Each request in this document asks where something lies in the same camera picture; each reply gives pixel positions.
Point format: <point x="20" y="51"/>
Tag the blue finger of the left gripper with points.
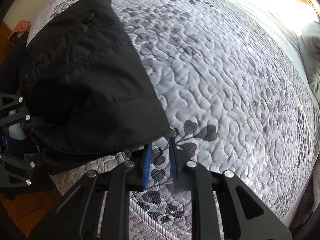
<point x="19" y="159"/>
<point x="17" y="123"/>

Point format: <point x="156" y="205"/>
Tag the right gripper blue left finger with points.
<point x="97" y="205"/>

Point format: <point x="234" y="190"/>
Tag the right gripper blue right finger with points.
<point x="222" y="205"/>

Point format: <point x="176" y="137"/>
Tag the black quilted pants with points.
<point x="84" y="80"/>

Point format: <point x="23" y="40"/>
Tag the purple quilted bedspread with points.
<point x="231" y="89"/>

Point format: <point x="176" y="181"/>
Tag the grey-green folded comforter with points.
<point x="309" y="49"/>

